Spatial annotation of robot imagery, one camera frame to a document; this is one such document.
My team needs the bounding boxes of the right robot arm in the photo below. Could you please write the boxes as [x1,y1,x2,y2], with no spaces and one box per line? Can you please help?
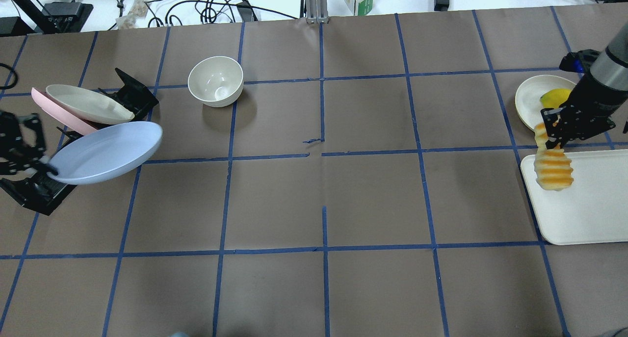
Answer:
[541,26,628,149]

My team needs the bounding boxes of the yellow lemon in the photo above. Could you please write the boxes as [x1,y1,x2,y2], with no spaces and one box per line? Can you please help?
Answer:
[540,88,571,109]

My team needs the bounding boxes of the black plate rack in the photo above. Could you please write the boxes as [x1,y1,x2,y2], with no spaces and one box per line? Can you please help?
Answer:
[1,69,163,215]

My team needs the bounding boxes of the white rectangular tray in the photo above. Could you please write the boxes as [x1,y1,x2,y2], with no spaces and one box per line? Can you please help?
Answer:
[520,150,628,245]

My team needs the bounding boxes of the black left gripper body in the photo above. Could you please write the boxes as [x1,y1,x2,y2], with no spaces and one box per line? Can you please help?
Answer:
[0,111,47,175]

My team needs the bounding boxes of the white ceramic bowl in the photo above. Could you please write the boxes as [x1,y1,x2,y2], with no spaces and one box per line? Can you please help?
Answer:
[187,56,244,107]

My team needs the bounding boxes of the blue plate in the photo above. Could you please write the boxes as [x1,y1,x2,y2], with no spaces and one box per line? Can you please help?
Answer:
[48,122,163,185]

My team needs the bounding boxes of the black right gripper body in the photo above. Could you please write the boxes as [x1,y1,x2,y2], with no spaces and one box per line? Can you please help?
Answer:
[541,77,626,147]

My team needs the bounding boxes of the black power adapter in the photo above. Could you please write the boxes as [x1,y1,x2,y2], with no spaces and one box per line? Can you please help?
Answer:
[235,1,259,22]

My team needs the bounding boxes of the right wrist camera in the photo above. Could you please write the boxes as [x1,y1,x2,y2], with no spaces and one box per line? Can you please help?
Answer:
[559,49,601,74]

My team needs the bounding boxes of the cream plate with lemon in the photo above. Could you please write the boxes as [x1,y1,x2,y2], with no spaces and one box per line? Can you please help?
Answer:
[515,74,576,130]

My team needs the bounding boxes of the aluminium frame post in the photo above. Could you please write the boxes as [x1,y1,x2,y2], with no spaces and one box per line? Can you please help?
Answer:
[300,0,329,24]

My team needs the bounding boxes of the yellow striped bread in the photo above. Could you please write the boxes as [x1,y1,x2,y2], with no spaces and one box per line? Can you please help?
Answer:
[534,123,574,191]

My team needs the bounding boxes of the pink plate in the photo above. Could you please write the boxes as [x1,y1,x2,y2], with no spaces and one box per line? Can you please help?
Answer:
[30,87,98,135]

